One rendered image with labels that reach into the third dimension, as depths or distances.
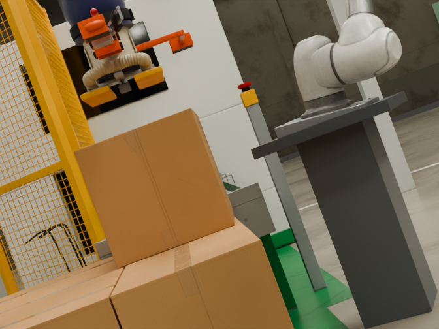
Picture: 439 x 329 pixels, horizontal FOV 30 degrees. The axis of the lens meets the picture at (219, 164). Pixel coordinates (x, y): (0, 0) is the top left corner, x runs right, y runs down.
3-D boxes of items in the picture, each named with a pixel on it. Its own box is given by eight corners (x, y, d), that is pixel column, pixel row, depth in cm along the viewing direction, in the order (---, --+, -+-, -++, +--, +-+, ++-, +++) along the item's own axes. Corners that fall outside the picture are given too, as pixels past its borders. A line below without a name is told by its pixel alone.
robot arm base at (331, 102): (355, 102, 309) (351, 87, 309) (349, 106, 288) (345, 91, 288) (309, 115, 315) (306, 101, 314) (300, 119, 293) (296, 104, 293)
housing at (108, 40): (94, 49, 248) (89, 36, 247) (115, 42, 248) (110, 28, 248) (91, 46, 241) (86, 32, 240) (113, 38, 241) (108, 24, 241)
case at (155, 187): (138, 246, 321) (101, 150, 320) (233, 210, 320) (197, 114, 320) (117, 269, 261) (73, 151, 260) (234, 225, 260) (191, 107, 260)
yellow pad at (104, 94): (92, 108, 307) (87, 94, 307) (117, 98, 308) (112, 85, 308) (81, 100, 273) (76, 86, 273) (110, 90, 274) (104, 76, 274)
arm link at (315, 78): (315, 98, 310) (299, 42, 309) (358, 86, 300) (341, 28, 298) (294, 104, 297) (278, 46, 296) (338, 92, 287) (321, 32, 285)
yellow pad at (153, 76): (139, 90, 308) (134, 78, 308) (164, 81, 309) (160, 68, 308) (134, 81, 274) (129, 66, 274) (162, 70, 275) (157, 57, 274)
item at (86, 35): (86, 44, 235) (80, 27, 235) (110, 34, 235) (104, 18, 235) (83, 39, 226) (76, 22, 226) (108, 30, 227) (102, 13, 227)
